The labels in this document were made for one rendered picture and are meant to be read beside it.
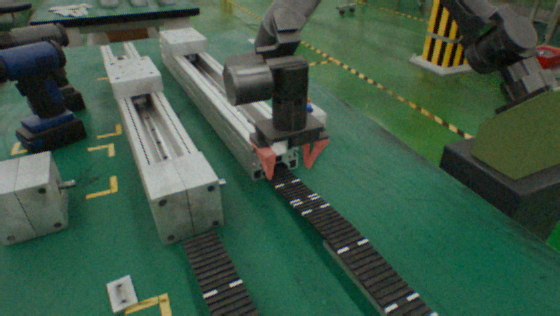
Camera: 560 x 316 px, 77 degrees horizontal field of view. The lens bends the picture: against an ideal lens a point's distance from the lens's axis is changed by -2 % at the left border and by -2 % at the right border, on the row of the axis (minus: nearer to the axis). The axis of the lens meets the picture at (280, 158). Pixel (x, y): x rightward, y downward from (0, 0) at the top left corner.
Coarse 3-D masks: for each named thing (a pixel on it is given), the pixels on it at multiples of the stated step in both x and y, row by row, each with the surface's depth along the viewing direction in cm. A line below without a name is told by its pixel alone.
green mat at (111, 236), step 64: (0, 128) 87; (192, 128) 87; (384, 128) 87; (128, 192) 66; (256, 192) 66; (320, 192) 66; (384, 192) 66; (448, 192) 66; (0, 256) 53; (64, 256) 53; (128, 256) 53; (256, 256) 53; (320, 256) 53; (384, 256) 53; (448, 256) 53; (512, 256) 53
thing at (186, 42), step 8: (160, 32) 115; (168, 32) 115; (176, 32) 115; (184, 32) 115; (192, 32) 115; (168, 40) 107; (176, 40) 107; (184, 40) 107; (192, 40) 107; (200, 40) 108; (168, 48) 109; (176, 48) 106; (184, 48) 107; (192, 48) 108; (200, 48) 109; (184, 56) 110; (192, 56) 111
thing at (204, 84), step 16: (160, 48) 125; (176, 64) 108; (192, 64) 109; (208, 64) 102; (192, 80) 93; (208, 80) 98; (192, 96) 98; (208, 96) 83; (224, 96) 89; (208, 112) 87; (224, 112) 75; (240, 112) 81; (256, 112) 78; (224, 128) 77; (240, 128) 69; (240, 144) 70; (288, 144) 71; (240, 160) 73; (256, 160) 67; (288, 160) 71; (256, 176) 70
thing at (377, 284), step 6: (390, 270) 47; (378, 276) 46; (384, 276) 46; (390, 276) 46; (396, 276) 46; (366, 282) 46; (372, 282) 45; (378, 282) 46; (384, 282) 45; (390, 282) 45; (396, 282) 46; (366, 288) 45; (372, 288) 45; (378, 288) 45; (384, 288) 45; (372, 294) 44
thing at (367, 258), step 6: (366, 252) 49; (372, 252) 49; (354, 258) 49; (360, 258) 49; (366, 258) 49; (372, 258) 49; (378, 258) 49; (348, 264) 48; (354, 264) 48; (360, 264) 48; (366, 264) 48; (354, 270) 47
